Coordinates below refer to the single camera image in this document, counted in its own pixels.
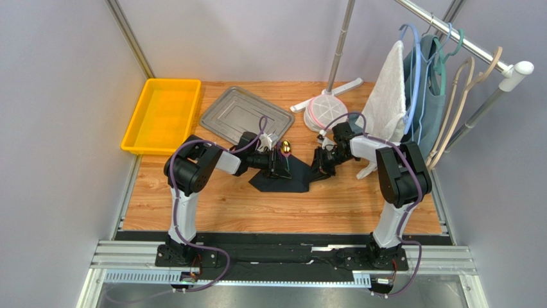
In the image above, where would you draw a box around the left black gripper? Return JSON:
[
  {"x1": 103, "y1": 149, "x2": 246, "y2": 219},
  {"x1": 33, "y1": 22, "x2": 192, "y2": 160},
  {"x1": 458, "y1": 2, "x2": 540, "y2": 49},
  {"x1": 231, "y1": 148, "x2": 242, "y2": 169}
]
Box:
[{"x1": 247, "y1": 148, "x2": 292, "y2": 180}]

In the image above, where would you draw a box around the gold iridescent spoon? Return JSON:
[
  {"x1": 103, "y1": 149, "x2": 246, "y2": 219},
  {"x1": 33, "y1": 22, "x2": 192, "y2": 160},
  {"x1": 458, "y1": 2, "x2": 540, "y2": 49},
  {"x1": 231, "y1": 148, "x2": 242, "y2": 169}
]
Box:
[{"x1": 282, "y1": 139, "x2": 291, "y2": 171}]

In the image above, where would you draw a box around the black paper napkin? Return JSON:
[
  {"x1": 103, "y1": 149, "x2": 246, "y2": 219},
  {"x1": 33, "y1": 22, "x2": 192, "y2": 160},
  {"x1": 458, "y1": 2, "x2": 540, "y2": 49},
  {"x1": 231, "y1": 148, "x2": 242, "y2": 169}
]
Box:
[{"x1": 248, "y1": 156, "x2": 310, "y2": 193}]

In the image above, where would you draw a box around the purple iridescent fork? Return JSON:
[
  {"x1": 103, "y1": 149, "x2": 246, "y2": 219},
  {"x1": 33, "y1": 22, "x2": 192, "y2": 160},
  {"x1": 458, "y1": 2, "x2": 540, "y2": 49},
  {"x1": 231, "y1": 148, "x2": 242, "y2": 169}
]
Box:
[{"x1": 277, "y1": 141, "x2": 284, "y2": 157}]

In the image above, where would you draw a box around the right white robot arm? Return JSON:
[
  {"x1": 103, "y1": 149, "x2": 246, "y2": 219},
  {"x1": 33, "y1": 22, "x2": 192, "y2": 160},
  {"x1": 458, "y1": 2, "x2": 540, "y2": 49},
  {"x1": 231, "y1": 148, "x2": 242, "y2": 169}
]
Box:
[{"x1": 308, "y1": 123, "x2": 432, "y2": 268}]

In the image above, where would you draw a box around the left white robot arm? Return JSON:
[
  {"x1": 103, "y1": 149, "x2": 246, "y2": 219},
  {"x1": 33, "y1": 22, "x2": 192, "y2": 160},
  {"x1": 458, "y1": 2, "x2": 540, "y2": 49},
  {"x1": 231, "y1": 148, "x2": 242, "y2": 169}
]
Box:
[{"x1": 155, "y1": 132, "x2": 303, "y2": 267}]

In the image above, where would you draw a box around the pink white round container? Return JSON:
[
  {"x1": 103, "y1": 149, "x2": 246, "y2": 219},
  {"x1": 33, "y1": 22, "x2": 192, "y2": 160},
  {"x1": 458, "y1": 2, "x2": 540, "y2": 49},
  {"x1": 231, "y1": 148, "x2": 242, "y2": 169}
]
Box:
[{"x1": 304, "y1": 94, "x2": 348, "y2": 132}]

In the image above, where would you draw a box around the silver metal tray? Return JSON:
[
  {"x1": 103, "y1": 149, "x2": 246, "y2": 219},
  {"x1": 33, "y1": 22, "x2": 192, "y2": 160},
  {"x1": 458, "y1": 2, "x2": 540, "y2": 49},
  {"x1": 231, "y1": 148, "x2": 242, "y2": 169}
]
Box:
[{"x1": 200, "y1": 87, "x2": 295, "y2": 144}]

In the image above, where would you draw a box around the white towel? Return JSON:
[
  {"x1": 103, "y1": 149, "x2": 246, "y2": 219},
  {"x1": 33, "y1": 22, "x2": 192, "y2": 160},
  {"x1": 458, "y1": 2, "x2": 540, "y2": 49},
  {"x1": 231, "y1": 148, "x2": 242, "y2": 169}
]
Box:
[{"x1": 355, "y1": 40, "x2": 407, "y2": 180}]

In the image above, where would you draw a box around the blue clothes hanger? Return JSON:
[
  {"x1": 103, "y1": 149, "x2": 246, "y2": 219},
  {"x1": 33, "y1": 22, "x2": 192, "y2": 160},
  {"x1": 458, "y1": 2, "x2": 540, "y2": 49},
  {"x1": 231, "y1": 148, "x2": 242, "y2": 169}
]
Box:
[{"x1": 399, "y1": 23, "x2": 446, "y2": 157}]

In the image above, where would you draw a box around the yellow plastic bin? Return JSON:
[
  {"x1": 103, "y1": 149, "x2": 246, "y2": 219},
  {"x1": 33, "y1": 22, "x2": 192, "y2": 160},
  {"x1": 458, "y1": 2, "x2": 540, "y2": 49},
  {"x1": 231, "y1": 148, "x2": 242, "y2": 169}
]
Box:
[{"x1": 120, "y1": 78, "x2": 202, "y2": 155}]

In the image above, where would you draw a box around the teal grey garment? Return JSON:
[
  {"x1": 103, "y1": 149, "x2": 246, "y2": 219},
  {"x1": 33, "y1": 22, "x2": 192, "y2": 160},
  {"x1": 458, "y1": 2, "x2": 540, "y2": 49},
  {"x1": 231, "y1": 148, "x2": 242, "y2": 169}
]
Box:
[{"x1": 349, "y1": 35, "x2": 446, "y2": 158}]

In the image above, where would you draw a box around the green clothes hanger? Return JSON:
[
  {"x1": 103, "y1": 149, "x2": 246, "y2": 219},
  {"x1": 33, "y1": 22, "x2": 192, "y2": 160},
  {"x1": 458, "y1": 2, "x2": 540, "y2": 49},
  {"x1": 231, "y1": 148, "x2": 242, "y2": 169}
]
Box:
[{"x1": 433, "y1": 29, "x2": 464, "y2": 96}]

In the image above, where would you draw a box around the beige clothes hanger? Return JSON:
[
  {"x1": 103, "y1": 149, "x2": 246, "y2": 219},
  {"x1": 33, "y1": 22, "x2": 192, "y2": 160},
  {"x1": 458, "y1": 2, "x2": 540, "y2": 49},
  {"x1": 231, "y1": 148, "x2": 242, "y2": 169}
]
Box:
[
  {"x1": 422, "y1": 56, "x2": 476, "y2": 173},
  {"x1": 427, "y1": 46, "x2": 504, "y2": 172}
]

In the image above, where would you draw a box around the metal clothes rack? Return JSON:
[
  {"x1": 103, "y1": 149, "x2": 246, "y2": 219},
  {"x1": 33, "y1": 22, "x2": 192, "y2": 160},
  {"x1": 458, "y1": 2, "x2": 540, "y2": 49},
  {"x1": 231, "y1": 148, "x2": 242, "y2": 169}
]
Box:
[{"x1": 290, "y1": 0, "x2": 535, "y2": 221}]

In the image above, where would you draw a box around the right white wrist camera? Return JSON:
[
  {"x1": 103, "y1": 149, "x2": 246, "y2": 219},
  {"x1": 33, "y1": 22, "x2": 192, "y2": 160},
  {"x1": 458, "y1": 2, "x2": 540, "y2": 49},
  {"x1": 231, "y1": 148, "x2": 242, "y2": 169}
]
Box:
[{"x1": 317, "y1": 131, "x2": 336, "y2": 149}]

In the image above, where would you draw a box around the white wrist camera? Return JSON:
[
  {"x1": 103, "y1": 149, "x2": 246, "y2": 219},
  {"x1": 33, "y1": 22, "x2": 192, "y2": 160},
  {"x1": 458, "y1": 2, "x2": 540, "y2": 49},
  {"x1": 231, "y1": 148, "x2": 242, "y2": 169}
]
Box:
[
  {"x1": 257, "y1": 133, "x2": 279, "y2": 151},
  {"x1": 317, "y1": 131, "x2": 336, "y2": 149}
]

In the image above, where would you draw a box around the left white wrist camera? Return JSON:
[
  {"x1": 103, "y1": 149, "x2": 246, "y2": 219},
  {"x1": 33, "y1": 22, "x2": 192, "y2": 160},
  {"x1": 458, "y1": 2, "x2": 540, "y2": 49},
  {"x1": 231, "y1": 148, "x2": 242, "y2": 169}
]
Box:
[{"x1": 257, "y1": 133, "x2": 279, "y2": 151}]

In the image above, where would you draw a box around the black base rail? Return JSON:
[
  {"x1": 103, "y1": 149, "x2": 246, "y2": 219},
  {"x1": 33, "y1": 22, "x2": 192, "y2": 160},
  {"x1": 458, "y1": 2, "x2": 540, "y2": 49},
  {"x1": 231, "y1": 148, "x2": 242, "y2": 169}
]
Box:
[{"x1": 115, "y1": 230, "x2": 454, "y2": 284}]

